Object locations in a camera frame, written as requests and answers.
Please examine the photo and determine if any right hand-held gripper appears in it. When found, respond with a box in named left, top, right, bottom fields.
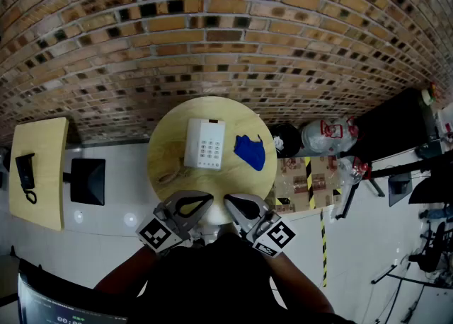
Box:
left=224, top=193, right=297, bottom=258

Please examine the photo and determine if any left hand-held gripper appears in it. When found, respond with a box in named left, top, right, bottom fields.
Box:
left=136, top=190, right=214, bottom=253

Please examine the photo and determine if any blue cloth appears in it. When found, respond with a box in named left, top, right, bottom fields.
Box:
left=233, top=134, right=266, bottom=172

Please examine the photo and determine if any white desk telephone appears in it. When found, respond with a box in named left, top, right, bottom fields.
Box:
left=183, top=117, right=227, bottom=171

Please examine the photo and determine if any person's left forearm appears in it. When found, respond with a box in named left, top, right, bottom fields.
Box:
left=93, top=243, right=160, bottom=291

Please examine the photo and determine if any person's right forearm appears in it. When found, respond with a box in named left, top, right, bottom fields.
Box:
left=267, top=251, right=336, bottom=313

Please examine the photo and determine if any white telephone handset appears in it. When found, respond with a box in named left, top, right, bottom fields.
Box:
left=184, top=119, right=205, bottom=168

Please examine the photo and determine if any patterned cardboard box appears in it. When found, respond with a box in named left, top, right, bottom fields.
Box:
left=274, top=155, right=343, bottom=214

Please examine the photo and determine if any person's black shirt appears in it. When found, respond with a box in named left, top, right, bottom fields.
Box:
left=134, top=232, right=358, bottom=324

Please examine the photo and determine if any yellow black floor tape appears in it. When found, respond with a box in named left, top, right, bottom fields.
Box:
left=319, top=209, right=328, bottom=288

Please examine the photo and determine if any black trash bin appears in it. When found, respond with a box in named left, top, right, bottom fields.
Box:
left=270, top=123, right=303, bottom=159

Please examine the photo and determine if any large clear plastic bag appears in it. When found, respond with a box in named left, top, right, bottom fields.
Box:
left=301, top=117, right=359, bottom=156

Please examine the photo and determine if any black square stool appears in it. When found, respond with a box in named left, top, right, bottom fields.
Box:
left=62, top=158, right=106, bottom=207

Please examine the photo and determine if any small clear plastic bag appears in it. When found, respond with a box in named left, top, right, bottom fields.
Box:
left=336, top=156, right=372, bottom=187

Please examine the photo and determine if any rectangular wooden side table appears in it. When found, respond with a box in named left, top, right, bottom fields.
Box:
left=8, top=117, right=70, bottom=231

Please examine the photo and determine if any black desk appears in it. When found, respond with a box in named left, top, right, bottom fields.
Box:
left=353, top=87, right=440, bottom=175

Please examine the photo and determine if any black telephone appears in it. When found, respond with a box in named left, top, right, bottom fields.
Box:
left=15, top=153, right=38, bottom=205

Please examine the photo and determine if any dark computer screen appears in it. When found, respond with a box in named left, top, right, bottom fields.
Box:
left=17, top=269, right=128, bottom=324

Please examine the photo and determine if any black office chair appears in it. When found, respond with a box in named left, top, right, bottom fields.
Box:
left=408, top=221, right=453, bottom=283

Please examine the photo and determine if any telephone cord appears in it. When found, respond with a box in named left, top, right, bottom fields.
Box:
left=156, top=159, right=190, bottom=185

